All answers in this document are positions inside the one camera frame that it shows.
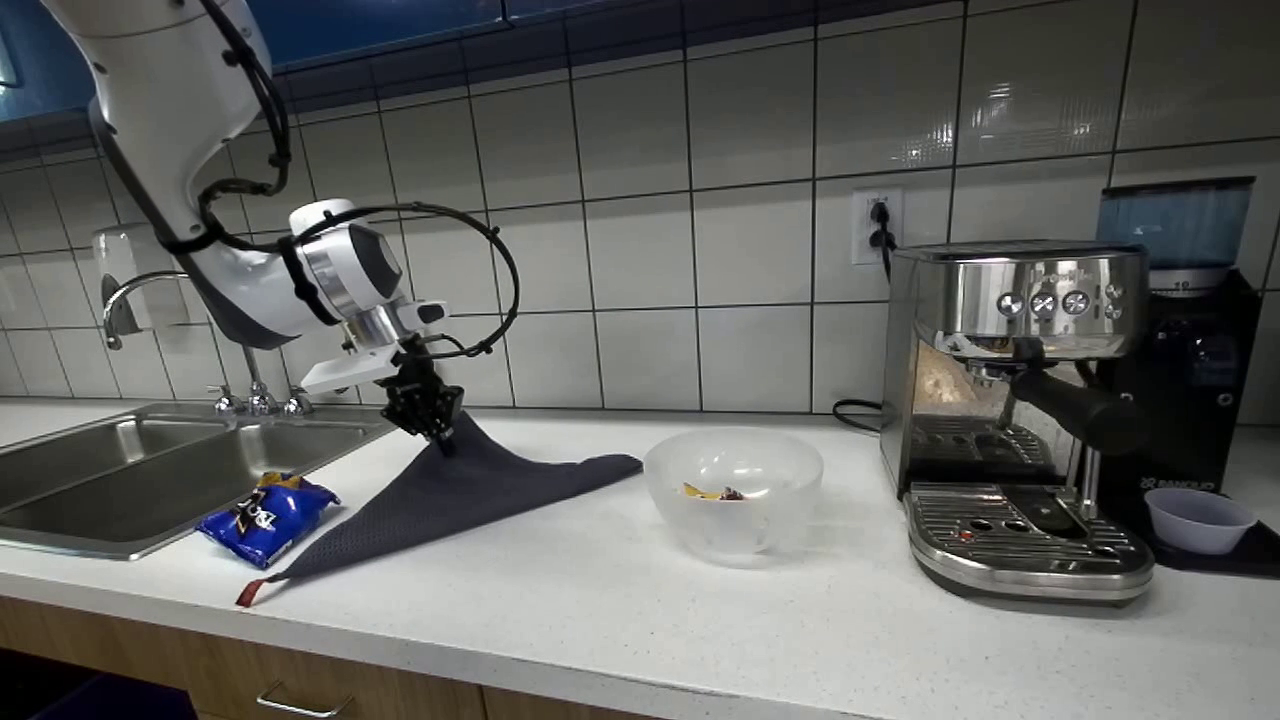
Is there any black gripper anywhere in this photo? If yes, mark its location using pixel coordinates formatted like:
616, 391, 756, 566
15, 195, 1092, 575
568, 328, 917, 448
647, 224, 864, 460
377, 337, 469, 448

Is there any dark grey waffle towel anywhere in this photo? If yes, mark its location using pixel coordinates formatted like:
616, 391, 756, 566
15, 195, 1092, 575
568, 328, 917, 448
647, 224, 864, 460
236, 412, 647, 613

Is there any blue snack bag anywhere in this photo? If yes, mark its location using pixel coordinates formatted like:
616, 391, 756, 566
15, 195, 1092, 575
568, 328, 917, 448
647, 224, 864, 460
196, 473, 344, 573

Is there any red yellow candy wrapper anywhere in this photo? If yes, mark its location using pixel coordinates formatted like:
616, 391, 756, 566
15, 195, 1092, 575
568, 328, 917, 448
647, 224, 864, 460
679, 475, 751, 509

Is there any translucent plastic bowl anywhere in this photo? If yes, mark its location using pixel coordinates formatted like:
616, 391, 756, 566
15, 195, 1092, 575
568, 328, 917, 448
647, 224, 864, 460
642, 422, 829, 566

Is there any stainless steel sink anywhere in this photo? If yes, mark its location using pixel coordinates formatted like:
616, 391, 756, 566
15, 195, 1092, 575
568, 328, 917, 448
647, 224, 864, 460
0, 399, 396, 562

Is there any chrome faucet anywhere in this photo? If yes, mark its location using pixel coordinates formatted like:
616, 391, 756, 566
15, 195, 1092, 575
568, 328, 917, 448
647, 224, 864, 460
97, 265, 323, 416

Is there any wooden base cabinet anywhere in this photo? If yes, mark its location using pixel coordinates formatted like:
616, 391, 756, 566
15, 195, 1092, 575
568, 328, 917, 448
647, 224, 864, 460
0, 593, 645, 720

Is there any stainless steel espresso machine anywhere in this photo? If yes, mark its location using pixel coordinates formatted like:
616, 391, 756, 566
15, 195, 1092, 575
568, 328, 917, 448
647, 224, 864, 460
878, 241, 1159, 608

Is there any small translucent plastic cup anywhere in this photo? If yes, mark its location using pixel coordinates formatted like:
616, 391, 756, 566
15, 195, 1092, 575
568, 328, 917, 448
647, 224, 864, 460
1139, 484, 1259, 558

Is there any black coffee grinder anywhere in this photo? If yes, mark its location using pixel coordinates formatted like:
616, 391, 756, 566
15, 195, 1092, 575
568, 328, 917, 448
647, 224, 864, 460
1092, 177, 1263, 496

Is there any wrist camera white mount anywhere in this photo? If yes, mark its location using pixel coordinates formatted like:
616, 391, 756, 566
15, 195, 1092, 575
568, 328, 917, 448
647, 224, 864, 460
296, 337, 410, 409

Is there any metal drawer handle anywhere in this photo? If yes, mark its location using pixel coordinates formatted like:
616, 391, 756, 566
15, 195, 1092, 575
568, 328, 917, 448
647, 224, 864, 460
253, 688, 344, 720

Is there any clear wall-mounted holder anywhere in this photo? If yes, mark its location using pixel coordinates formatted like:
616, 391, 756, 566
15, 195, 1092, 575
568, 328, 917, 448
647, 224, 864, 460
94, 224, 194, 337

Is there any dark blue wall panel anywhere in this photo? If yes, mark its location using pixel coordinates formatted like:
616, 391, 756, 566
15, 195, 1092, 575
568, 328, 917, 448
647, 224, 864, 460
0, 0, 856, 123

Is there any black power cable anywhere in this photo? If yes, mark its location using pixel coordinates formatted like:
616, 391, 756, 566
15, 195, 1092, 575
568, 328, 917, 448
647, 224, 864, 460
831, 397, 898, 430

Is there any white wall power outlet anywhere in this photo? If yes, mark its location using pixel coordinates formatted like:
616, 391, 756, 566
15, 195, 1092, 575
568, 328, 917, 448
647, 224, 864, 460
849, 187, 908, 270

